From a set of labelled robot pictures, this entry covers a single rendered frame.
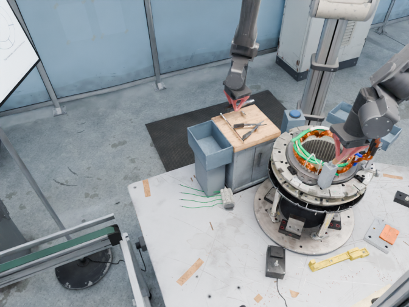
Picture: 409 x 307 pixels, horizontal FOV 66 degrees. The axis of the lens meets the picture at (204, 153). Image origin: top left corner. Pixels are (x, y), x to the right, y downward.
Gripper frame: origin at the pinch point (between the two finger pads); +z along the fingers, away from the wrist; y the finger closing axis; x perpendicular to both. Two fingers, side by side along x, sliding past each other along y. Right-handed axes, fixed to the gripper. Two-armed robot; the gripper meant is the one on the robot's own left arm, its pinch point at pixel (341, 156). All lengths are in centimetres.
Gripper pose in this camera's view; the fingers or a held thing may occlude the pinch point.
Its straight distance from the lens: 90.6
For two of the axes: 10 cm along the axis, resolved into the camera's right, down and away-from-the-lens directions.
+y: 9.6, -1.5, 2.5
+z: -0.6, 7.3, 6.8
